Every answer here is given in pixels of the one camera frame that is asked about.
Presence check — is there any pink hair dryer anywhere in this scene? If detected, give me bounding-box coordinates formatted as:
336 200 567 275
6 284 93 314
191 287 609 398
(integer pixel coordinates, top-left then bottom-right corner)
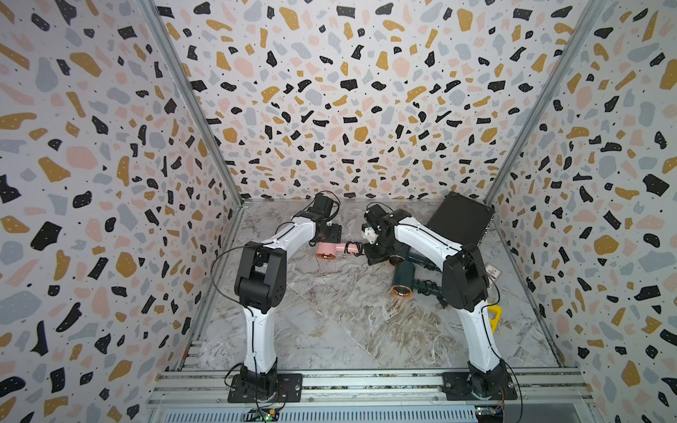
316 241 364 260

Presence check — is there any green hair dryer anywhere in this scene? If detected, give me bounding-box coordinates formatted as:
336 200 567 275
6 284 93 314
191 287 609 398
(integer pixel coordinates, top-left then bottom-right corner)
388 246 440 271
391 261 449 308

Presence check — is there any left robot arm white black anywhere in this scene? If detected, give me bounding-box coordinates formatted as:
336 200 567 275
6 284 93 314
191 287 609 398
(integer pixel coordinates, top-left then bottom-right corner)
228 216 342 404

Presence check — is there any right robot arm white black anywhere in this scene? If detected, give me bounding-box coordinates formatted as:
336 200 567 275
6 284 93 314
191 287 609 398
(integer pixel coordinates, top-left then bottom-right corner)
362 193 518 400

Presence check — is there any black case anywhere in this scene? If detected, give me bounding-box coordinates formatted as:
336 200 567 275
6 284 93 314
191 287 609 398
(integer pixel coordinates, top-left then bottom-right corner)
426 192 495 245

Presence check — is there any small card box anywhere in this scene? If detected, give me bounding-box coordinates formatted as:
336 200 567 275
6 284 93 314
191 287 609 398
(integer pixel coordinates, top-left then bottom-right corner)
486 264 502 280

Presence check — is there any yellow triangular plastic piece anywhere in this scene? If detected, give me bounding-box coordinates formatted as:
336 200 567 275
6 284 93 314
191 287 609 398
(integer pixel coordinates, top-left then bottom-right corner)
488 304 502 333

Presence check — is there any green circuit board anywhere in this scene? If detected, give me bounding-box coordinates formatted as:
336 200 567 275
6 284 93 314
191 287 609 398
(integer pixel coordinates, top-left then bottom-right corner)
245 408 280 423

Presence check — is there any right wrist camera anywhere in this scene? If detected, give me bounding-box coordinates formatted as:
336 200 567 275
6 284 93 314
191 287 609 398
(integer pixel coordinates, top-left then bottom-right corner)
361 223 378 244

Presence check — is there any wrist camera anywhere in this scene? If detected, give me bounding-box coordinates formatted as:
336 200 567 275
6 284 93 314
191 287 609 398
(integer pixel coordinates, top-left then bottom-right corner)
361 223 378 244
309 190 341 221

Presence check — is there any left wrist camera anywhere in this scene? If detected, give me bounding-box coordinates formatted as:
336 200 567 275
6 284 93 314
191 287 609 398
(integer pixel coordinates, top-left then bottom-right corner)
309 190 341 221

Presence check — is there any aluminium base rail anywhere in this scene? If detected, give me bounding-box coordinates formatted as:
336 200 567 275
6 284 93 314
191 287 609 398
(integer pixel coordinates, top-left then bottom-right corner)
143 368 603 422

